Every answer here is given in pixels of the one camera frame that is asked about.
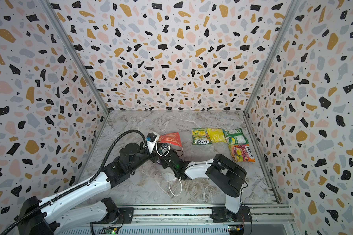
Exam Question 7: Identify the green mango tea candy packet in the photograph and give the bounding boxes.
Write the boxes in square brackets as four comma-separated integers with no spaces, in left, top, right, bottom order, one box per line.
[192,128,212,145]

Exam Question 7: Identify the green snack packet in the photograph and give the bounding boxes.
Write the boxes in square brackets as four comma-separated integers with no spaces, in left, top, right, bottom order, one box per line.
[223,128,249,146]

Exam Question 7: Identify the green circuit board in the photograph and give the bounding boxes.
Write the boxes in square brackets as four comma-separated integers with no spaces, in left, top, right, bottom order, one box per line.
[102,227,120,235]
[228,225,244,235]

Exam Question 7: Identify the red paper gift bag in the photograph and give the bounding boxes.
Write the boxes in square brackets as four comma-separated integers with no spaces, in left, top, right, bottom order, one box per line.
[152,131,184,197]

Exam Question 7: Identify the left green circuit board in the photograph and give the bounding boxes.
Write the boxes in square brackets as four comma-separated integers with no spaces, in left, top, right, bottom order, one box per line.
[102,227,120,235]

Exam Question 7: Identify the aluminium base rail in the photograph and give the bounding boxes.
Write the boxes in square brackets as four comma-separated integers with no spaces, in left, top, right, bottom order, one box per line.
[60,204,299,235]

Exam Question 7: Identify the orange fruits candy packet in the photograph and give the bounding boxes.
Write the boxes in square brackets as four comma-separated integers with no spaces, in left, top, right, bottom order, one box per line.
[229,144,256,162]

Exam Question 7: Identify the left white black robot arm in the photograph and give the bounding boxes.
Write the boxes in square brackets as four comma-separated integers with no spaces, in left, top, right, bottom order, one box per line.
[17,142,156,235]

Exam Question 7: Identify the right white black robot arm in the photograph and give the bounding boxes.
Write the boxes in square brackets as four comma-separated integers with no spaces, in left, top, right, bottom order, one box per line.
[156,150,248,222]

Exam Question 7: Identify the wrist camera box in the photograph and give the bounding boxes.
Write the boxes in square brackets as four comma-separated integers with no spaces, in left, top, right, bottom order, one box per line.
[146,132,160,154]
[157,143,171,157]

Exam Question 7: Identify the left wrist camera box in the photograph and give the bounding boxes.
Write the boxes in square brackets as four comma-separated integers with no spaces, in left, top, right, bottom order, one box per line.
[146,132,160,154]

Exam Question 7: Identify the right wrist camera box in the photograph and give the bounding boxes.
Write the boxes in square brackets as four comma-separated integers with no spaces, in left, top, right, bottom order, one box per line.
[157,143,171,157]

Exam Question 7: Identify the left black corrugated cable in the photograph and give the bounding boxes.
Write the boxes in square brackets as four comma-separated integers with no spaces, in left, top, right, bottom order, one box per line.
[0,129,148,235]

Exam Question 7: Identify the yellow snack packet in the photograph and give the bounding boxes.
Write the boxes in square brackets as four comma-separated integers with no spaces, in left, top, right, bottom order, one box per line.
[207,128,226,143]

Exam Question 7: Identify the right green circuit board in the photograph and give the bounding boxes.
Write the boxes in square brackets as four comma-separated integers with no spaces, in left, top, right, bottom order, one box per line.
[228,225,244,235]

